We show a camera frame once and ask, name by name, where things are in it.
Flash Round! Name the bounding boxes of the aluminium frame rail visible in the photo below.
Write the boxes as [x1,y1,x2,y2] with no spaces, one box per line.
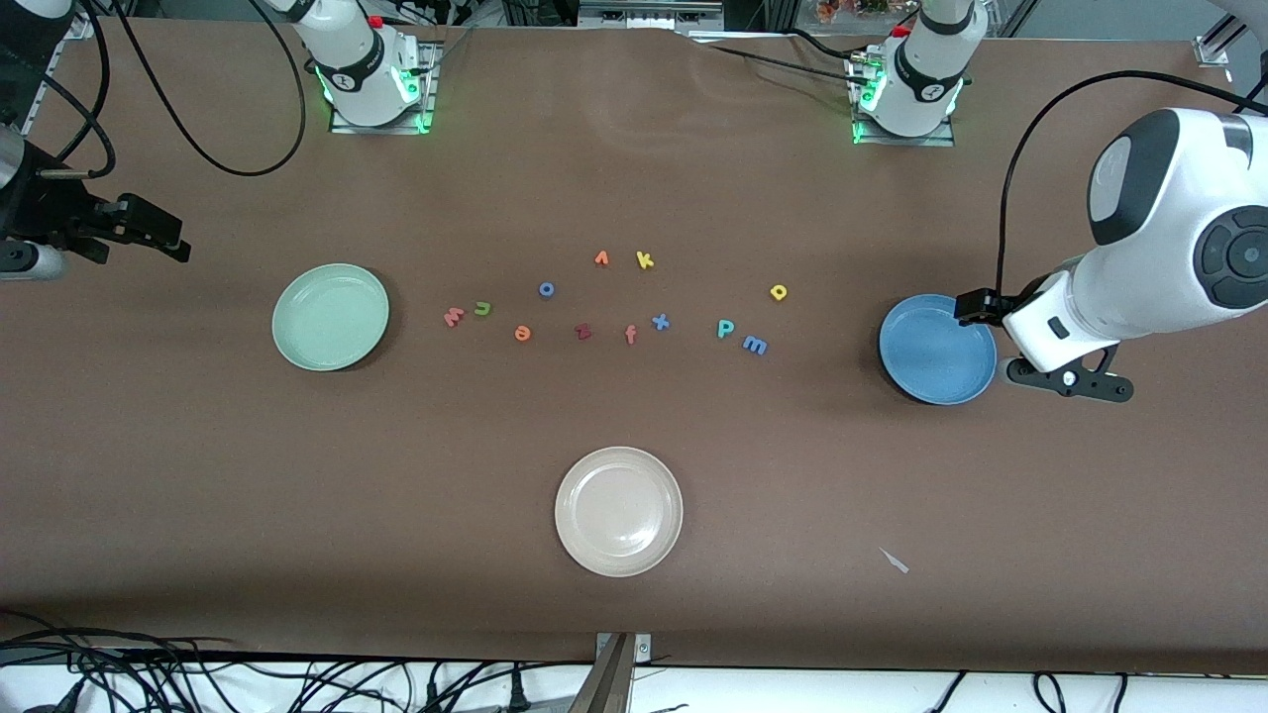
[18,12,98,135]

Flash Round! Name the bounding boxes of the grey metal box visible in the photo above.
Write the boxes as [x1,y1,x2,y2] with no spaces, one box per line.
[578,0,724,31]

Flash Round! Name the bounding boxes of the black cable on table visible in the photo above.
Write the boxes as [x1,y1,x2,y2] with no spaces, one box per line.
[693,28,873,85]

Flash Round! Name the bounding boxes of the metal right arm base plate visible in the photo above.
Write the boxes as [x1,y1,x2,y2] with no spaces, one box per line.
[330,42,437,136]

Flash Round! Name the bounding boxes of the grey camera pole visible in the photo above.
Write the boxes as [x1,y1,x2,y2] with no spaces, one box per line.
[570,634,635,713]

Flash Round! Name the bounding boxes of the beige plate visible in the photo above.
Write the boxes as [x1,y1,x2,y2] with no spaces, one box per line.
[554,446,685,578]

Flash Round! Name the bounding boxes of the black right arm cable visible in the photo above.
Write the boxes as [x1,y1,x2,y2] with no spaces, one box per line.
[40,0,308,179]

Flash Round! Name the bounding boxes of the light green plate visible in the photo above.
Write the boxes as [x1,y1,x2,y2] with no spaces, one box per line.
[271,262,391,373]

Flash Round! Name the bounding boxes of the orange colourful object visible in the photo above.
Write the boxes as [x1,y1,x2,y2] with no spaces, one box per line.
[814,0,893,23]

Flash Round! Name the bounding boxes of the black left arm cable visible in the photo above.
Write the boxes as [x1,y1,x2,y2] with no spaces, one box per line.
[992,69,1268,292]

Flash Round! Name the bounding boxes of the aluminium corner bracket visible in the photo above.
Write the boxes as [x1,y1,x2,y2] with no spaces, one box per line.
[1194,20,1234,68]

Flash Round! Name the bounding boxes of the brown table cover sheet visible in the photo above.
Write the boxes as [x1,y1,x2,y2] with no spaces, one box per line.
[0,18,1268,676]

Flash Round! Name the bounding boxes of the blue plate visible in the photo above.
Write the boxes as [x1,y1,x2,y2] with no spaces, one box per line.
[878,293,999,406]

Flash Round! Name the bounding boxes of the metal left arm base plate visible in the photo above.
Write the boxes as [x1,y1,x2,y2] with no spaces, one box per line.
[852,54,958,149]

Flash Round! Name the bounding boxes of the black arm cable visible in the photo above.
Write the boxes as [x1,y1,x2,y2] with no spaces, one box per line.
[992,69,1268,292]
[40,0,308,179]

